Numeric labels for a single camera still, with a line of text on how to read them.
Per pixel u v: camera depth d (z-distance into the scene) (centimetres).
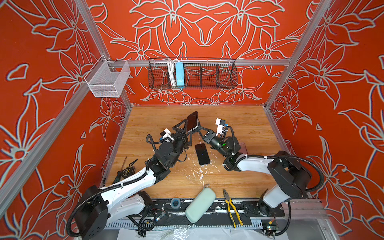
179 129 62
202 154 95
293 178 44
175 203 75
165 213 71
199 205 72
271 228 68
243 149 95
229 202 74
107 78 94
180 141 63
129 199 59
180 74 90
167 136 68
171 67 88
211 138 67
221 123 71
